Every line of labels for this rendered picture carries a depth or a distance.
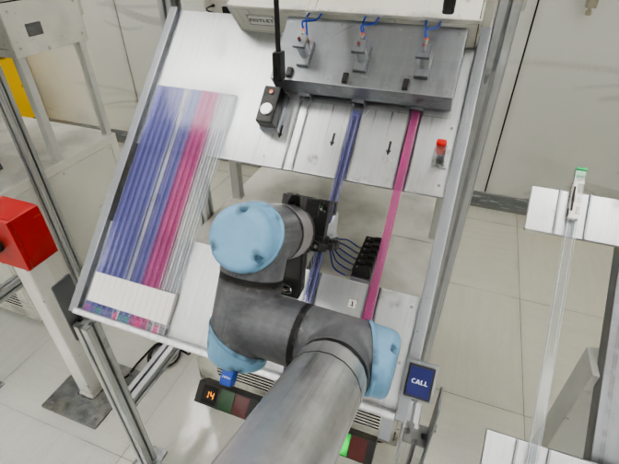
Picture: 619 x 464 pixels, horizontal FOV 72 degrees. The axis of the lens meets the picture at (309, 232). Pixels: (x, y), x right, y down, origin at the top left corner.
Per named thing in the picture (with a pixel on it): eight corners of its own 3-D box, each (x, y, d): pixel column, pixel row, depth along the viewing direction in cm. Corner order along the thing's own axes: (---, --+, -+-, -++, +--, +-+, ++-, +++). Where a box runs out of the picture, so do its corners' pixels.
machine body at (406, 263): (393, 458, 134) (425, 324, 98) (202, 388, 154) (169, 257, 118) (424, 314, 183) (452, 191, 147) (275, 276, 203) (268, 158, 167)
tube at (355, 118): (292, 377, 74) (290, 377, 73) (285, 375, 75) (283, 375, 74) (360, 113, 82) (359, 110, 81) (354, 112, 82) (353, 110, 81)
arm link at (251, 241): (196, 271, 45) (210, 193, 45) (242, 260, 56) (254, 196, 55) (262, 290, 43) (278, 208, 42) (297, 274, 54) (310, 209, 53)
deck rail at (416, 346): (407, 415, 74) (406, 423, 68) (395, 411, 74) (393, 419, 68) (487, 47, 83) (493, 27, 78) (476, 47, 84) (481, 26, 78)
